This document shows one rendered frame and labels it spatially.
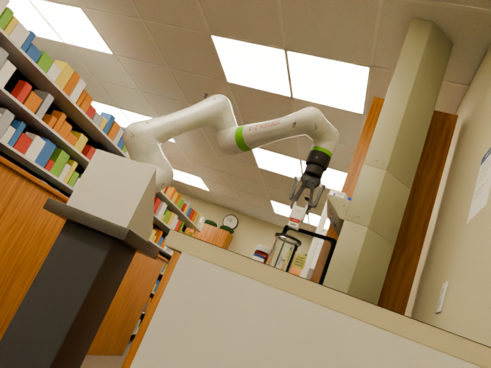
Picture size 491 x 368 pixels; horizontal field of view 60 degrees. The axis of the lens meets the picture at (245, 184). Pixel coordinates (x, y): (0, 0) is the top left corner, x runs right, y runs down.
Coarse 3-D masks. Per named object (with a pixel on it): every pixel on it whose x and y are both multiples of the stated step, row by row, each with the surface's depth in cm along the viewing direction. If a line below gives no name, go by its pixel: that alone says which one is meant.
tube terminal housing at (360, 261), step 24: (360, 192) 200; (384, 192) 200; (408, 192) 209; (360, 216) 195; (384, 216) 199; (360, 240) 191; (384, 240) 198; (336, 264) 189; (360, 264) 189; (384, 264) 197; (336, 288) 185; (360, 288) 188
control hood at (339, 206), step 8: (328, 200) 204; (336, 200) 200; (344, 200) 200; (328, 208) 215; (336, 208) 199; (344, 208) 198; (328, 216) 227; (336, 216) 202; (344, 216) 197; (336, 232) 225
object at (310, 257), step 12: (300, 240) 230; (312, 240) 228; (324, 240) 226; (300, 252) 227; (312, 252) 225; (324, 252) 223; (300, 264) 224; (312, 264) 222; (300, 276) 222; (312, 276) 220
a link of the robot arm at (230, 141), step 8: (232, 128) 190; (240, 128) 186; (216, 136) 193; (224, 136) 189; (232, 136) 187; (240, 136) 184; (224, 144) 190; (232, 144) 188; (240, 144) 186; (224, 152) 193; (232, 152) 191; (240, 152) 191
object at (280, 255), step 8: (280, 240) 159; (288, 240) 158; (272, 248) 161; (280, 248) 158; (288, 248) 157; (272, 256) 158; (280, 256) 156; (288, 256) 157; (272, 264) 156; (280, 264) 155
